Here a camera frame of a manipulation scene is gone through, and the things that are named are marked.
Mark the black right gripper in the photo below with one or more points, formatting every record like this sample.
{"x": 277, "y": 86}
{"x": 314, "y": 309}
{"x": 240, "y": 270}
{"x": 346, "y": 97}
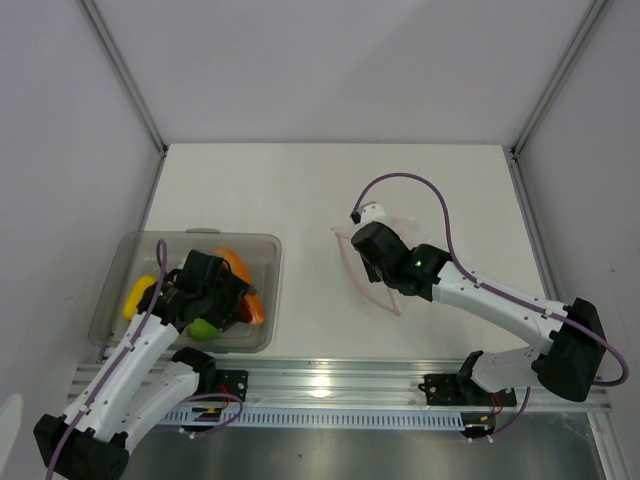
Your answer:
{"x": 371, "y": 272}

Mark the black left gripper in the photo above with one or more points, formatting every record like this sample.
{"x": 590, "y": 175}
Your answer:
{"x": 234, "y": 289}

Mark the orange red toy hot dog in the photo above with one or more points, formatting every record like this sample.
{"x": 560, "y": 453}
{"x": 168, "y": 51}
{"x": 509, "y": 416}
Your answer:
{"x": 250, "y": 310}

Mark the clear pink zip top bag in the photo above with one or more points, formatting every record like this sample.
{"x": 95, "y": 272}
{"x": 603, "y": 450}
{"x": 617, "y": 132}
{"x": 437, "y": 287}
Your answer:
{"x": 411, "y": 232}

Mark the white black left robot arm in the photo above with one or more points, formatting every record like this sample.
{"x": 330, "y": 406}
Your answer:
{"x": 95, "y": 435}

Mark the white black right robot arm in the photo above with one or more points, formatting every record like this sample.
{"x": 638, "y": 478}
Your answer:
{"x": 563, "y": 350}

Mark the green toy lime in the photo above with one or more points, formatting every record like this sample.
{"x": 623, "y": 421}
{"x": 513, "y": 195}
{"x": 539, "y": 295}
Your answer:
{"x": 200, "y": 330}

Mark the yellow toy fruit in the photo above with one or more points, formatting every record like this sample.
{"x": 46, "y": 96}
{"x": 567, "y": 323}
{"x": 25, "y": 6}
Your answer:
{"x": 135, "y": 296}

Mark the clear grey plastic bin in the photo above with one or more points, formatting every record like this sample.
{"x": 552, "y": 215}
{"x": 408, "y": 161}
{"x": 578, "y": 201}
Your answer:
{"x": 135, "y": 257}

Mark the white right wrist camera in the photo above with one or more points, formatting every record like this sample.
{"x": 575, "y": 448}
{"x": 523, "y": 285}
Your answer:
{"x": 367, "y": 212}

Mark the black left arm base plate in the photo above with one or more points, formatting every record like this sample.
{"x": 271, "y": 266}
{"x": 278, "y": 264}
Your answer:
{"x": 234, "y": 382}

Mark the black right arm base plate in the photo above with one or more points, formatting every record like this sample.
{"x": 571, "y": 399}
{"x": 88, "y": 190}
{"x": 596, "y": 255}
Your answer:
{"x": 456, "y": 390}

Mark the white slotted cable duct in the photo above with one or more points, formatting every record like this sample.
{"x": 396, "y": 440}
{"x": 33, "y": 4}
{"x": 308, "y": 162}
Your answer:
{"x": 413, "y": 420}

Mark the right aluminium frame post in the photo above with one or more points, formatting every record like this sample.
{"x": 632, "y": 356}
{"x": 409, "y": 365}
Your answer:
{"x": 578, "y": 43}

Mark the aluminium frame post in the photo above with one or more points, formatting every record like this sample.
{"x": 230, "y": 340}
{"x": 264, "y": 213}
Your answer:
{"x": 578, "y": 43}
{"x": 107, "y": 43}

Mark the left aluminium frame post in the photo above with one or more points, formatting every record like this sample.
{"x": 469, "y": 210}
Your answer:
{"x": 107, "y": 43}

